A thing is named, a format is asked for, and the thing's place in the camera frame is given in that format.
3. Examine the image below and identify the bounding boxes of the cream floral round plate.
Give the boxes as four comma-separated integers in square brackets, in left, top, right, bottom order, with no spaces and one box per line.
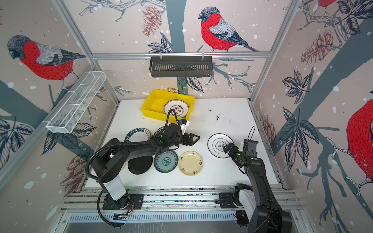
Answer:
[178,151,204,176]

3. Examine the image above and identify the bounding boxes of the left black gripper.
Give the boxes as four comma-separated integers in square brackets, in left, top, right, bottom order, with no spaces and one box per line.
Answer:
[168,132,201,147]

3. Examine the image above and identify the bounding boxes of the dark lettered rim white plate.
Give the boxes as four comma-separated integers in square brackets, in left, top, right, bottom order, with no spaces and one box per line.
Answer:
[124,128,152,142]

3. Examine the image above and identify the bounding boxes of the teal patterned round plate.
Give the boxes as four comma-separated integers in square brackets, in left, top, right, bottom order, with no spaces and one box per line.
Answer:
[153,150,179,173]

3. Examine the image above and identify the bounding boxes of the white plate red characters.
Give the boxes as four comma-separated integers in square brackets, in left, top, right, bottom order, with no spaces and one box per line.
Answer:
[164,100,189,118]

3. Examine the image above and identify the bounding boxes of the white plate thin dark rim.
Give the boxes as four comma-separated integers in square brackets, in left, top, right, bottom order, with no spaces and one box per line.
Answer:
[207,134,233,159]

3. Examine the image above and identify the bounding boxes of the white wire mesh shelf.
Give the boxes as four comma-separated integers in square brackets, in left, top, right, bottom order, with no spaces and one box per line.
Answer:
[46,71,106,134]

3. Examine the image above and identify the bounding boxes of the yellow plastic bin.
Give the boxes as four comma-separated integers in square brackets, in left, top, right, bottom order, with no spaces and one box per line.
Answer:
[141,90,195,121]

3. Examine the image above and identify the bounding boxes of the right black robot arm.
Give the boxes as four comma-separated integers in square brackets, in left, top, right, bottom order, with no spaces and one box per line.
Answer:
[223,139,292,233]

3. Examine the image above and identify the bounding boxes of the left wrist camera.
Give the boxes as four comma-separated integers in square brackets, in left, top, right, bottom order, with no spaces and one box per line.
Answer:
[179,118,190,135]

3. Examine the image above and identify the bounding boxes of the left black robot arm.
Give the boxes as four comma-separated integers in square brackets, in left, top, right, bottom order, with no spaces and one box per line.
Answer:
[85,123,201,201]

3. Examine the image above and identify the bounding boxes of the black round plate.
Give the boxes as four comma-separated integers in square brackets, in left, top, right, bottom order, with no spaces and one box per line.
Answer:
[128,156,153,175]

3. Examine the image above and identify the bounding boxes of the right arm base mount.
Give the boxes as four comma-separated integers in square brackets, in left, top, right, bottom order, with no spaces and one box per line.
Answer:
[216,192,242,209]

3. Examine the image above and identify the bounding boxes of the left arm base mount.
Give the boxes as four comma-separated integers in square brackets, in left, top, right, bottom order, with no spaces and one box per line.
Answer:
[103,194,144,210]

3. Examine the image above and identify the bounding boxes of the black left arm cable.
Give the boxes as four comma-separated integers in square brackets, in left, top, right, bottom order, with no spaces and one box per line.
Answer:
[97,190,132,228]

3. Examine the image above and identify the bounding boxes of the black hanging wall basket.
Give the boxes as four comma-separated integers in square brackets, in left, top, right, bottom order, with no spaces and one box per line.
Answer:
[149,56,213,78]

